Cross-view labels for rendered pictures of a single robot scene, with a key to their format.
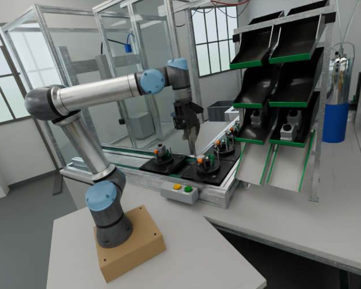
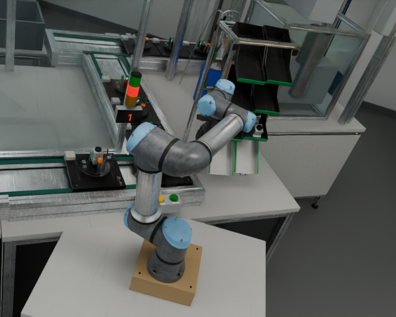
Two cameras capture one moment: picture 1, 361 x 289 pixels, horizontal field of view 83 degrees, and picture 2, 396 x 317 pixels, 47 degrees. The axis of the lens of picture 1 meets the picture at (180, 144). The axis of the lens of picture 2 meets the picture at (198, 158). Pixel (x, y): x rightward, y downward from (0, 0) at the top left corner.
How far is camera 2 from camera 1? 172 cm
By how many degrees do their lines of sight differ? 62
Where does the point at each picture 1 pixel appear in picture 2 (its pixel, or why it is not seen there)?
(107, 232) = (181, 265)
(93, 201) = (187, 239)
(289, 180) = (245, 165)
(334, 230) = (268, 194)
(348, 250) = (280, 204)
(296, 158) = (247, 146)
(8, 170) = not seen: outside the picture
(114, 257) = (195, 280)
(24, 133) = not seen: outside the picture
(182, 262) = (217, 260)
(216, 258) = (232, 244)
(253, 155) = not seen: hidden behind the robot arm
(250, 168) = (216, 161)
